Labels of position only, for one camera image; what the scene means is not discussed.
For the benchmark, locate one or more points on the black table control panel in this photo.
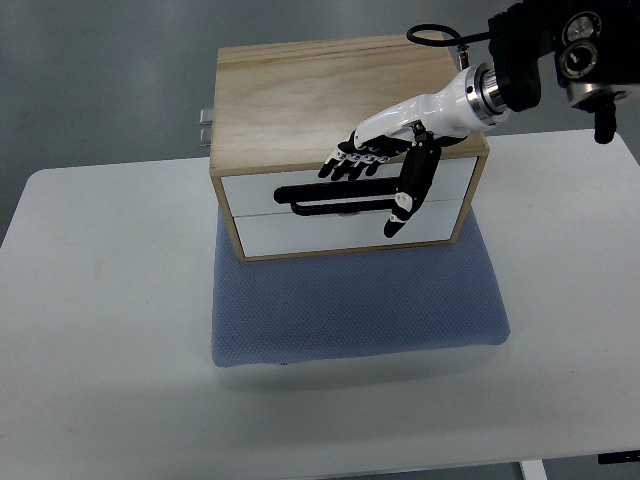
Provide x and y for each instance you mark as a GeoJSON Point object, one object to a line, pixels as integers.
{"type": "Point", "coordinates": [619, 457]}

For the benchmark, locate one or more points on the white drawer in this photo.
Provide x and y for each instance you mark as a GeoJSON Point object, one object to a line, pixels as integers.
{"type": "Point", "coordinates": [290, 234]}
{"type": "Point", "coordinates": [251, 195]}

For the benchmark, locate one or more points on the white top drawer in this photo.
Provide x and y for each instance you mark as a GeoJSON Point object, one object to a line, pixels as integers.
{"type": "Point", "coordinates": [251, 195]}

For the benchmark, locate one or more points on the blue mesh mat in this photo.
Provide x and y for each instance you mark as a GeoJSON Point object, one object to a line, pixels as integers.
{"type": "Point", "coordinates": [355, 305]}

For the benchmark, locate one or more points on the black metal drawer handle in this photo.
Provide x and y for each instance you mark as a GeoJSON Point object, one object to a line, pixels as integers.
{"type": "Point", "coordinates": [346, 198]}

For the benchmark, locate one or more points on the white table leg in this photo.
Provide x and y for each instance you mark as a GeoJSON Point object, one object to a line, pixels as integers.
{"type": "Point", "coordinates": [533, 470]}

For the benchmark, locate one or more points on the metal clamp behind cabinet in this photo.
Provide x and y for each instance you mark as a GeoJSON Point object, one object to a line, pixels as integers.
{"type": "Point", "coordinates": [205, 123]}

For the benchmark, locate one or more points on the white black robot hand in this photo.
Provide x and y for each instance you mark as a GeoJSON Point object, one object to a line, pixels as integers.
{"type": "Point", "coordinates": [418, 129]}

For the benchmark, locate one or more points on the wooden drawer cabinet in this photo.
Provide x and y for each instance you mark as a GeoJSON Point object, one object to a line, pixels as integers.
{"type": "Point", "coordinates": [284, 107]}

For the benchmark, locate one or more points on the white bottom drawer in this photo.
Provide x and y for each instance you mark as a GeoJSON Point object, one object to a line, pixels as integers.
{"type": "Point", "coordinates": [290, 234]}

